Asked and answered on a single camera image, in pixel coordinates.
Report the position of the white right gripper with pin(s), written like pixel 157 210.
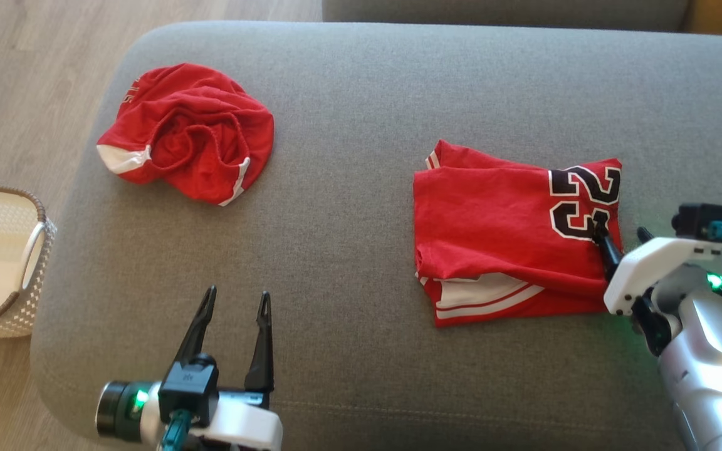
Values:
pixel 643 269

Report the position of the red shorts with white trim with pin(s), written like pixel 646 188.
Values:
pixel 192 125

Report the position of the small grey sofa cushion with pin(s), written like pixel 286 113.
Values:
pixel 499 12

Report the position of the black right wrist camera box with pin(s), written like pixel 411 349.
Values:
pixel 696 219

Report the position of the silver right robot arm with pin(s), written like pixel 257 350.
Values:
pixel 712 376

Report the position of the red basketball jersey number 23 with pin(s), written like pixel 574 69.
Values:
pixel 486 232

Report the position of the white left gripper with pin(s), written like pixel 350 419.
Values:
pixel 248 426

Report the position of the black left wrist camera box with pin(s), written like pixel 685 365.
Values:
pixel 188 385

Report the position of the large grey sofa seat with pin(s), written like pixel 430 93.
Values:
pixel 348 250

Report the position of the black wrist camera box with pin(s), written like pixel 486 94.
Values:
pixel 188 385
pixel 696 219

